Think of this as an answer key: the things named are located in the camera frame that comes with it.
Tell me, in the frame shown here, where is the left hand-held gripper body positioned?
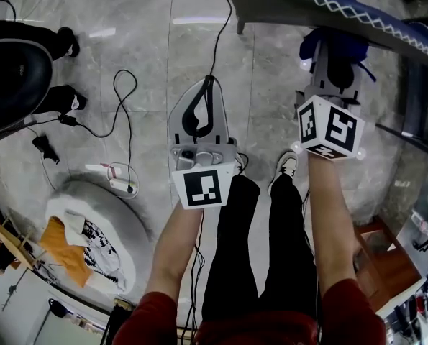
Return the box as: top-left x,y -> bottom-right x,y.
170,137 -> 237,211

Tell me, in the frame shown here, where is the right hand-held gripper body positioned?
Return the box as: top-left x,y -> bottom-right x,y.
293,83 -> 367,162

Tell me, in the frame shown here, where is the blue wiping cloth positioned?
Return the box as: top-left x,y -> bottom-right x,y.
299,27 -> 377,83

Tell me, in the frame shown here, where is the grey chair with blue seat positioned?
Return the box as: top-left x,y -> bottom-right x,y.
220,0 -> 428,70

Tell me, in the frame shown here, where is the person's right forearm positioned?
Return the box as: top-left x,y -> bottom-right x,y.
306,155 -> 360,298

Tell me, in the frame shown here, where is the person's left forearm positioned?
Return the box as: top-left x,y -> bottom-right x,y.
147,201 -> 204,303

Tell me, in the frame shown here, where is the person's right shoe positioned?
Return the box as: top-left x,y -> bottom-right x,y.
267,151 -> 299,196

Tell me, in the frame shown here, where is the person's left leg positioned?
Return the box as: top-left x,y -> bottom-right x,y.
201,173 -> 263,323

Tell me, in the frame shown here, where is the person's leg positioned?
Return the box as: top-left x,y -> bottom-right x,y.
258,172 -> 321,319
201,173 -> 263,323

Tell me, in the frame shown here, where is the white red power strip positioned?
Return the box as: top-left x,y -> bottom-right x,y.
107,163 -> 140,198

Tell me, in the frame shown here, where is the grey round pouf basket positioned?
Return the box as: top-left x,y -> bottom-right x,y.
44,180 -> 152,296

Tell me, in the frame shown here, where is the person's right leg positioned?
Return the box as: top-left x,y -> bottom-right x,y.
258,172 -> 321,319

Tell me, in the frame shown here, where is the black white patterned cloth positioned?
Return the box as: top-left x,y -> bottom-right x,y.
81,219 -> 127,291

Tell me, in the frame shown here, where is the black power adapter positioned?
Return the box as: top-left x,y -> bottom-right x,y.
32,134 -> 60,165

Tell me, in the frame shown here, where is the white countertop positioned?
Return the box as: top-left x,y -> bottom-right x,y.
375,206 -> 428,337

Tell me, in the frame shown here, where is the cream cloth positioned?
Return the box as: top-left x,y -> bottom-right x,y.
63,209 -> 88,247

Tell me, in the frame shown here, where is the person's red shirt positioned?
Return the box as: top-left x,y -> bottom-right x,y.
112,278 -> 387,345

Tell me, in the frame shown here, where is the orange cloth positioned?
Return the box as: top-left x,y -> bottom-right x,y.
39,216 -> 92,289

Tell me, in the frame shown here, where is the brown wooden cabinet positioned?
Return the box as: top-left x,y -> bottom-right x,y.
353,216 -> 424,312

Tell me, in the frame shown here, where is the wooden stool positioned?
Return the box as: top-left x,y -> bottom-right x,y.
0,217 -> 47,271

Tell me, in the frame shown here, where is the black cable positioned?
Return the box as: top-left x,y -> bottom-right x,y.
204,0 -> 234,84
25,69 -> 139,193

